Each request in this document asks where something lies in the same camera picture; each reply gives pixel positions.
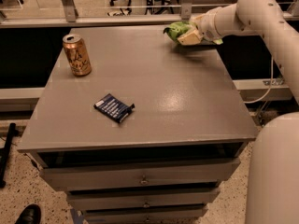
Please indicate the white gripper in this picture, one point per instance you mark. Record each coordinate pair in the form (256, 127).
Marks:
(206, 26)

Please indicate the green rice chip bag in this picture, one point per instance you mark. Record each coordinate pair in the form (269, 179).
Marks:
(178, 28)

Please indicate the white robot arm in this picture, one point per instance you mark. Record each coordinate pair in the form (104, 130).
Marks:
(273, 185)

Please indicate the grey drawer cabinet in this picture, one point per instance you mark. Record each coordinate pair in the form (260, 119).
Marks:
(186, 107)

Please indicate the blue snack packet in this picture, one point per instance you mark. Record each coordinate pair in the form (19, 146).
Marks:
(113, 108)

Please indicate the gold soda can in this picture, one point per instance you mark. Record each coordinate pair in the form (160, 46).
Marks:
(77, 55)

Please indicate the grey metal railing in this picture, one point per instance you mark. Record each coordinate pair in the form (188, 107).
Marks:
(78, 13)

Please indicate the middle grey drawer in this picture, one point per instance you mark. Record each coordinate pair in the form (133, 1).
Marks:
(143, 199)

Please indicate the grey drawer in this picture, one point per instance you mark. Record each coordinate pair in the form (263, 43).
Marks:
(139, 174)
(145, 215)
(143, 199)

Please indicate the bottom grey drawer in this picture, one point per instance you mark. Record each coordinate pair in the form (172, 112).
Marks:
(145, 215)

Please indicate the top grey drawer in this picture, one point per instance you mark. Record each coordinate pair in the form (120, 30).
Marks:
(139, 174)

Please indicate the black stand leg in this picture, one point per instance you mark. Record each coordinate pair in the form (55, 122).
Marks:
(4, 152)

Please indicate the black shoe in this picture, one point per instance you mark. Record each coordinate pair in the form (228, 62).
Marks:
(30, 215)

